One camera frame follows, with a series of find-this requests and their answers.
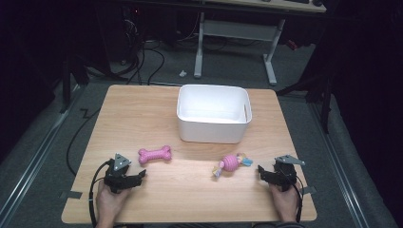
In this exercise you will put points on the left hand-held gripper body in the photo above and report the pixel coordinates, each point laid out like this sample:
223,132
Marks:
117,179

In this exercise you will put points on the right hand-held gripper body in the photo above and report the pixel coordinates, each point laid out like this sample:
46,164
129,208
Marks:
285,175

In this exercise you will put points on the pink bone toy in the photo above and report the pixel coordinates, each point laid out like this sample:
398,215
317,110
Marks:
154,155

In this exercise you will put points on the white plastic bin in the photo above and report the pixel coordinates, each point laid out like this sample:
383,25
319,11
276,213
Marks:
213,126

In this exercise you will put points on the person's left hand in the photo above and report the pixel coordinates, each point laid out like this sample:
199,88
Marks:
107,204

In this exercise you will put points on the person's right hand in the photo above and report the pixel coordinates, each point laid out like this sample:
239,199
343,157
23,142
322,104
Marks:
287,204

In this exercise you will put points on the grey tape strip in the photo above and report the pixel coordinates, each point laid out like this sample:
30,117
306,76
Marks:
72,194
310,190

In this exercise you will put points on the dark metal stand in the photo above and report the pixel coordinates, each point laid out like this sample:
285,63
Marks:
324,104
66,82

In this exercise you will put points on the white scrap on floor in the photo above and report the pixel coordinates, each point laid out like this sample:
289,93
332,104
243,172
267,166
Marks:
182,73

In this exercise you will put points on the small red object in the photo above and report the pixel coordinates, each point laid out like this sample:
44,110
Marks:
292,44

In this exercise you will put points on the desk with white legs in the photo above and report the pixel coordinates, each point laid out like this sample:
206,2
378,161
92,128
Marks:
236,30

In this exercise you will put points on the metal floor rail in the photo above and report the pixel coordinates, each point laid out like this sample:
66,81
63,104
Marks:
339,164
38,152

